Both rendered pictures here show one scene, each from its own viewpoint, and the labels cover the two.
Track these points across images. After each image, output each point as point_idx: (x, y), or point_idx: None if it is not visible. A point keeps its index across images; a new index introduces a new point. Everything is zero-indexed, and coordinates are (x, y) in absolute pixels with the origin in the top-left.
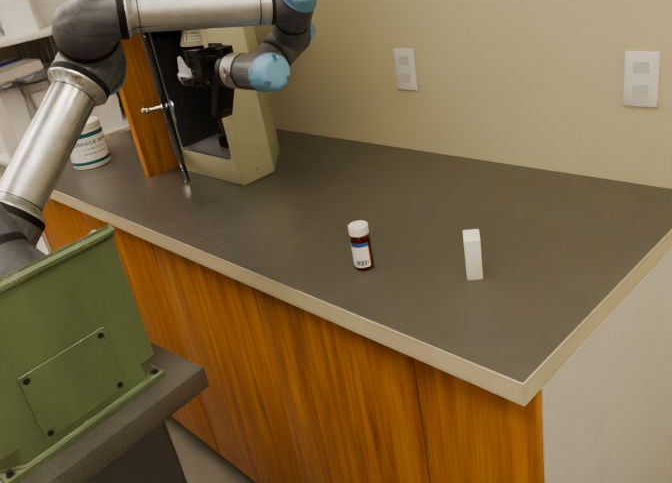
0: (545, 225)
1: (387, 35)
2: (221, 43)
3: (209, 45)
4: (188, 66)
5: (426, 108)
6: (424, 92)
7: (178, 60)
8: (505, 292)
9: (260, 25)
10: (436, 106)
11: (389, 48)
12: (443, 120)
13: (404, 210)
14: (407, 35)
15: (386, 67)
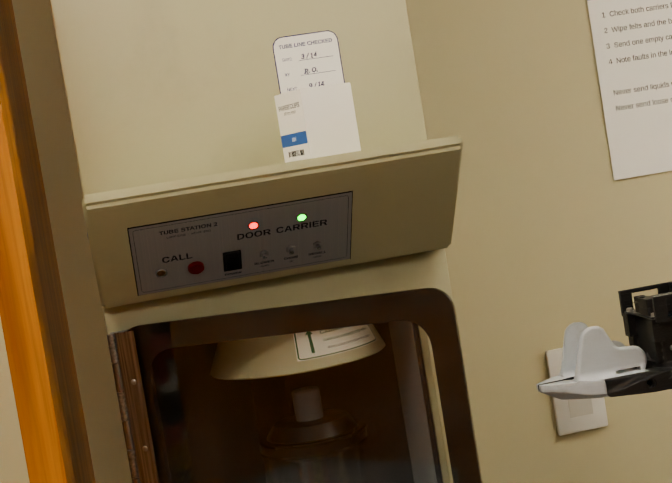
0: None
1: (526, 328)
2: (671, 281)
3: (626, 295)
4: (660, 337)
5: (626, 459)
6: (621, 426)
7: (589, 338)
8: None
9: (98, 381)
10: (650, 447)
11: (531, 354)
12: (667, 472)
13: None
14: (577, 319)
15: (523, 397)
